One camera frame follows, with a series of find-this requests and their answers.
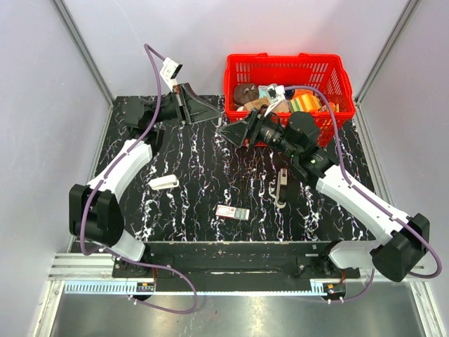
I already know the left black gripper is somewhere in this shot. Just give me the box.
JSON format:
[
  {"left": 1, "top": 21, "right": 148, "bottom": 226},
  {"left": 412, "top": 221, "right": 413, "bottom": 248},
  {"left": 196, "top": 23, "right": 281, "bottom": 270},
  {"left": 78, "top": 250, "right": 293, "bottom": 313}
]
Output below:
[{"left": 149, "top": 83, "right": 222, "bottom": 126}]

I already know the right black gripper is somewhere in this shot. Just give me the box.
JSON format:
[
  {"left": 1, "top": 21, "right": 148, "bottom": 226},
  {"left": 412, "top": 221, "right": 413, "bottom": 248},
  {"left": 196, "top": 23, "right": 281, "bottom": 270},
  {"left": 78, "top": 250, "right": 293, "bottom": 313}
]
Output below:
[{"left": 217, "top": 105, "right": 300, "bottom": 159}]

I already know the large beige stapler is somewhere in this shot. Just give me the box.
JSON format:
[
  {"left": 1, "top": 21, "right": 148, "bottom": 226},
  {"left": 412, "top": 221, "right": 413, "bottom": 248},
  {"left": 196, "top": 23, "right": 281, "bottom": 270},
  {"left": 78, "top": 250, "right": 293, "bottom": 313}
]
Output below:
[{"left": 275, "top": 168, "right": 288, "bottom": 209}]

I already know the red white staple box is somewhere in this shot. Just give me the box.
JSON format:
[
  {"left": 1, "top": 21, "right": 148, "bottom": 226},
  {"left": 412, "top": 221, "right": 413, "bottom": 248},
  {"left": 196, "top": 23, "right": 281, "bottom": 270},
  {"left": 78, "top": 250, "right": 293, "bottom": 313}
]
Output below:
[{"left": 215, "top": 205, "right": 250, "bottom": 220}]

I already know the small white stapler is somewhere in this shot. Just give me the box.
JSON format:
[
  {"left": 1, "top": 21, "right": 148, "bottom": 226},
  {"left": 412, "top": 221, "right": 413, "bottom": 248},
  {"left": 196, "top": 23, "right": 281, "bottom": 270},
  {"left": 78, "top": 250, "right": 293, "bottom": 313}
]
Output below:
[{"left": 149, "top": 174, "right": 179, "bottom": 190}]

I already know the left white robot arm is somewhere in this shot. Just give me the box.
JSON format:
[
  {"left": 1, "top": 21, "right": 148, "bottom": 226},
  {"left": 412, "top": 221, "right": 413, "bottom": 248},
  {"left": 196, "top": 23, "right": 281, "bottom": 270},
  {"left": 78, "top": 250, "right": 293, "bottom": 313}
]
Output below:
[{"left": 69, "top": 84, "right": 222, "bottom": 278}]

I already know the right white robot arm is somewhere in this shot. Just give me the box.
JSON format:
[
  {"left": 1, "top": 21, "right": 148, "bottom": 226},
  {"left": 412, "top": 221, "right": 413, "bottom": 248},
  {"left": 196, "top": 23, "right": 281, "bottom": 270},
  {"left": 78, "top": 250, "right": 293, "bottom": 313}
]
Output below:
[{"left": 217, "top": 110, "right": 430, "bottom": 282}]

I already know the brown cardboard packet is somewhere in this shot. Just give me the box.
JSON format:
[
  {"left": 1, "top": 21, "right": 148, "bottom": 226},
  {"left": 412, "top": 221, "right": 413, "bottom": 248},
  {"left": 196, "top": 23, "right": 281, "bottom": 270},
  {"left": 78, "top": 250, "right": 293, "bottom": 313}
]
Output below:
[{"left": 243, "top": 97, "right": 270, "bottom": 111}]

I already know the brown round item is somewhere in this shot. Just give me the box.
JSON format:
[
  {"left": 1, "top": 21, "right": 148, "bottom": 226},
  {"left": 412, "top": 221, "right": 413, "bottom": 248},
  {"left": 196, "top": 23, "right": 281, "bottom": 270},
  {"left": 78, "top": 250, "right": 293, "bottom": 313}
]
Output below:
[{"left": 233, "top": 83, "right": 259, "bottom": 105}]

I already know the orange bottle blue cap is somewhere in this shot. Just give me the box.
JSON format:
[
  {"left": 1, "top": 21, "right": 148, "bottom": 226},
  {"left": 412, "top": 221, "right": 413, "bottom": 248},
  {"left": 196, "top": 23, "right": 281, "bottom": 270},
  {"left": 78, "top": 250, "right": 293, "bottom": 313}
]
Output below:
[{"left": 285, "top": 88, "right": 314, "bottom": 100}]

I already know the yellow green striped box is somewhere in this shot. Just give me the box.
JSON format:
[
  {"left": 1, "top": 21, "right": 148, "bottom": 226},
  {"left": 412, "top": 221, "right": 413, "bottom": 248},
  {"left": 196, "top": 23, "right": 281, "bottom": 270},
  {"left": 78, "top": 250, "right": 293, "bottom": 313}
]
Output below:
[{"left": 290, "top": 94, "right": 322, "bottom": 112}]

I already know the orange small packet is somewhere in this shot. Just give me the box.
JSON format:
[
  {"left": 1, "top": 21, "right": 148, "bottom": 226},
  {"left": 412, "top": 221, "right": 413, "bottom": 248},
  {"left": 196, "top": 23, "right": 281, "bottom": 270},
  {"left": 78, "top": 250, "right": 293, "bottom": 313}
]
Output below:
[{"left": 321, "top": 102, "right": 340, "bottom": 112}]

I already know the red plastic basket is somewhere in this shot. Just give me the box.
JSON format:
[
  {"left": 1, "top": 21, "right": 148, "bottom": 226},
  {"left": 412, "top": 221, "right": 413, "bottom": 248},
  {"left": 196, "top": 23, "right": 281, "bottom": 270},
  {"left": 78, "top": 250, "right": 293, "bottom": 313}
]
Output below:
[{"left": 223, "top": 53, "right": 356, "bottom": 128}]

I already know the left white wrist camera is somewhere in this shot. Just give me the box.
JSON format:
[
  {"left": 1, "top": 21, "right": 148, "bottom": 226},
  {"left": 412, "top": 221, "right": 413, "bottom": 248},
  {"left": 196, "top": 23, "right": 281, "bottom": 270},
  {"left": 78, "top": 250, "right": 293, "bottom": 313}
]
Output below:
[{"left": 159, "top": 58, "right": 182, "bottom": 91}]

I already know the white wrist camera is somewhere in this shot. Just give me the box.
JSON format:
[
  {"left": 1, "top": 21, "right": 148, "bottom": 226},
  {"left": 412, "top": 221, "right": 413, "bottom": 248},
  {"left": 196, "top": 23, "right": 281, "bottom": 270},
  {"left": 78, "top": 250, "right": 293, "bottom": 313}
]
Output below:
[
  {"left": 258, "top": 84, "right": 286, "bottom": 114},
  {"left": 159, "top": 58, "right": 182, "bottom": 91}
]

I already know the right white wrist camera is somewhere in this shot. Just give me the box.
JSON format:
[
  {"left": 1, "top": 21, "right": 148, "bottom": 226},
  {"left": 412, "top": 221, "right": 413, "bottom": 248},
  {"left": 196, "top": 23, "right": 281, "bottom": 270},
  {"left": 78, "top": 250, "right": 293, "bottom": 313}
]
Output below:
[{"left": 258, "top": 84, "right": 286, "bottom": 114}]

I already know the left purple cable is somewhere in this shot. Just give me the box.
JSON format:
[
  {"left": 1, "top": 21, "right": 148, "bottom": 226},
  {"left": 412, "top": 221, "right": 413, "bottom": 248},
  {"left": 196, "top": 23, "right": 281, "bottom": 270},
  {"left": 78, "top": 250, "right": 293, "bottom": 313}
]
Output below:
[{"left": 79, "top": 44, "right": 199, "bottom": 314}]

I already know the purple cable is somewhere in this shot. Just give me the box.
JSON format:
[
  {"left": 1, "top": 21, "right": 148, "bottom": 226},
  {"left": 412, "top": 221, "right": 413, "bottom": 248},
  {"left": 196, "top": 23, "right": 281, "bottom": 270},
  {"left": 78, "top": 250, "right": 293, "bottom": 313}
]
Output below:
[
  {"left": 280, "top": 85, "right": 442, "bottom": 303},
  {"left": 79, "top": 44, "right": 199, "bottom": 314}
]

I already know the black mounting base plate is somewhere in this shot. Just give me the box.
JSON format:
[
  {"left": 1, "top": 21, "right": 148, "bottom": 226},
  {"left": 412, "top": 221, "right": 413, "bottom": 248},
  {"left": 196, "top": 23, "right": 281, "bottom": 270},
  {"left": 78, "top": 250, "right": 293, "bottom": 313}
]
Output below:
[{"left": 112, "top": 241, "right": 361, "bottom": 280}]

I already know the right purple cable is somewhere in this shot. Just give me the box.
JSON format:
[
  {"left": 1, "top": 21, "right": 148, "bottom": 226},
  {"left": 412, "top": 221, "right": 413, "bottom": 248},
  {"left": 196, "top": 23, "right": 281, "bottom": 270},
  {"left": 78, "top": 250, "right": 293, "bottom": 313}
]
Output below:
[{"left": 280, "top": 85, "right": 442, "bottom": 303}]

